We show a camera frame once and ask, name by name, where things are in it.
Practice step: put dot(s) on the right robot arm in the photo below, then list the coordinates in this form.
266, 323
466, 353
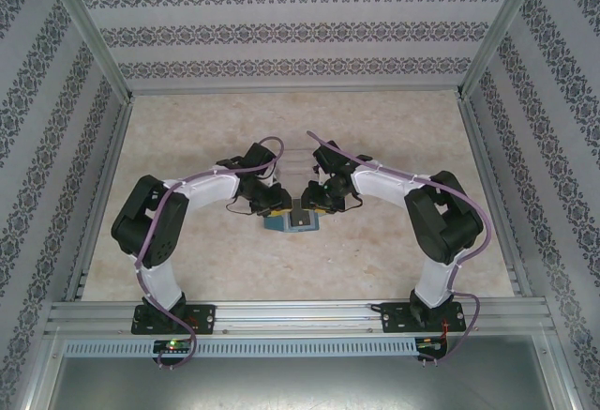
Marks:
384, 185

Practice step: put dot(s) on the black card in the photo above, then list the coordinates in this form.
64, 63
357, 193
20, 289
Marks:
300, 218

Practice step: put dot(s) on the blue leather card holder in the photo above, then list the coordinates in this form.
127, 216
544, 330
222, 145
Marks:
274, 224

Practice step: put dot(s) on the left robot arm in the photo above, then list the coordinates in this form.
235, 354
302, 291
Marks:
211, 192

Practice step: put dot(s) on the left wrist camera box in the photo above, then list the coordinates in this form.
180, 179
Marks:
259, 156

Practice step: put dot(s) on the grey metal panel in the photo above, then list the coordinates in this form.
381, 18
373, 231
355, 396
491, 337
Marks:
304, 382

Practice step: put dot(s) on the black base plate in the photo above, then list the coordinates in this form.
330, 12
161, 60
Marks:
394, 318
206, 318

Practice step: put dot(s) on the aluminium side rail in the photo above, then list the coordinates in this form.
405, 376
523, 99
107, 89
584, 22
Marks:
497, 203
96, 203

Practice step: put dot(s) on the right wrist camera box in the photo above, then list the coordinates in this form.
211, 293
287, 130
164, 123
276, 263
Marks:
330, 154

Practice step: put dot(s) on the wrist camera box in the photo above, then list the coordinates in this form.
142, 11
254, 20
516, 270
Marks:
330, 154
259, 156

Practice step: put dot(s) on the aluminium rail beam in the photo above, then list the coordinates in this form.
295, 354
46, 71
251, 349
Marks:
295, 316

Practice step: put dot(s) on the small circuit board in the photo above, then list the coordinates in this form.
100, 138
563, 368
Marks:
431, 344
173, 345

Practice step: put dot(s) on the aluminium frame post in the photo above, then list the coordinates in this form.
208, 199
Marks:
504, 30
89, 30

